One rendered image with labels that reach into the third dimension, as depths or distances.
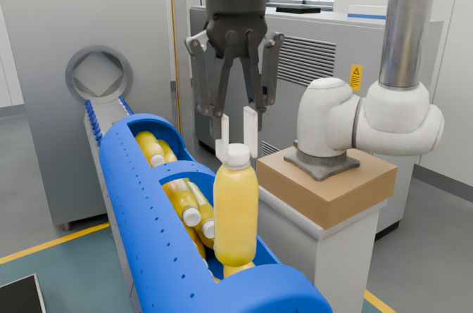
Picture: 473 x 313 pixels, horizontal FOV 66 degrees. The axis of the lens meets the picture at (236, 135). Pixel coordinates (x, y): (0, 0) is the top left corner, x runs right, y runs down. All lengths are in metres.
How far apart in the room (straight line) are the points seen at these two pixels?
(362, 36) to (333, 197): 1.27
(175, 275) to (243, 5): 0.42
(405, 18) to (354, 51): 1.23
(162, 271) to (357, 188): 0.64
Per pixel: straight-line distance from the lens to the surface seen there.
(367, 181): 1.14
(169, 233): 0.70
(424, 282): 2.58
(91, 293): 2.41
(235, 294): 0.56
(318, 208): 1.06
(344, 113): 1.06
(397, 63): 1.00
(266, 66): 0.51
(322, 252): 1.17
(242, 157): 0.51
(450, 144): 3.44
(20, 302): 2.30
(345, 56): 2.22
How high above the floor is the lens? 1.64
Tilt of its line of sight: 23 degrees down
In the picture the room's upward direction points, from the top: straight up
